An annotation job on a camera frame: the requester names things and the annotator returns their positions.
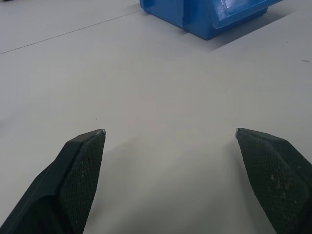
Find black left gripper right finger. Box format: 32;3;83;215
235;127;312;234

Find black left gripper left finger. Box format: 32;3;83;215
0;128;107;234

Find blue plastic storage bin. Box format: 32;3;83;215
139;0;285;40

